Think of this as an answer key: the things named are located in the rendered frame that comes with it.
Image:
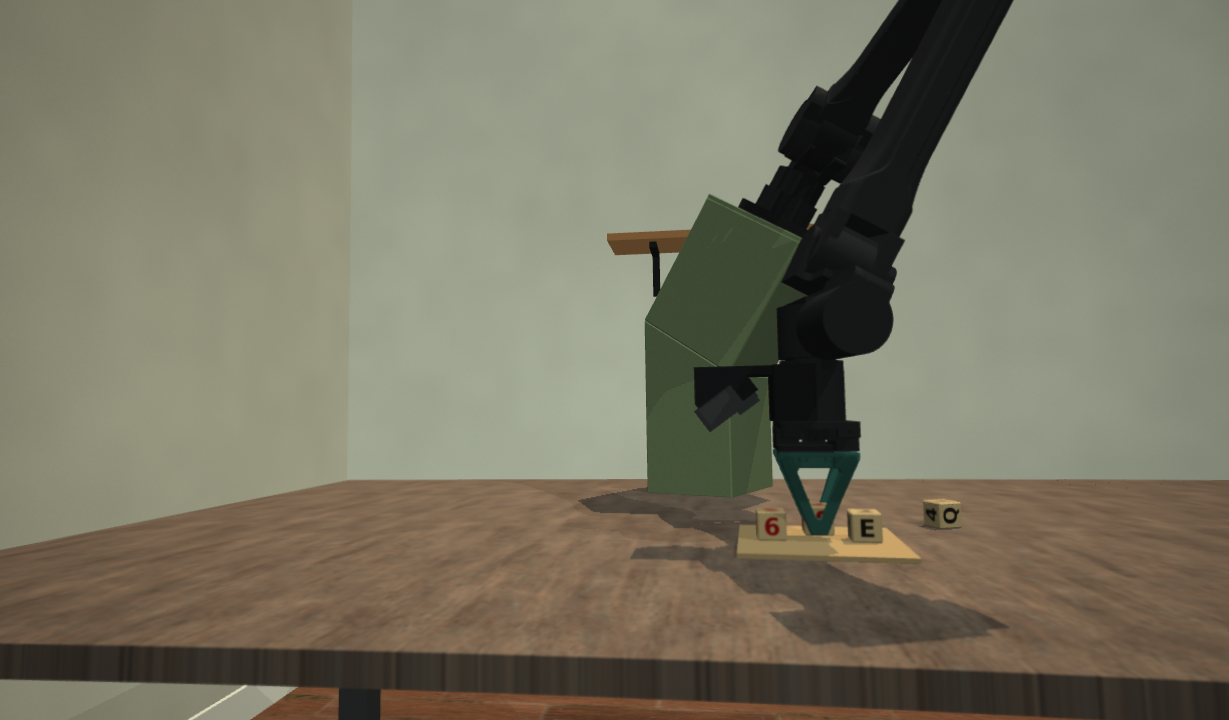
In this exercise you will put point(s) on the light orange mat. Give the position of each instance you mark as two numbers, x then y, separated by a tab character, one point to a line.
840	547

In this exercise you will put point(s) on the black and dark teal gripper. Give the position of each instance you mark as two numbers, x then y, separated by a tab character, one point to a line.
815	452

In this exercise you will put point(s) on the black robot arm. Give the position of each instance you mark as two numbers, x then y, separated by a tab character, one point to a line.
854	316

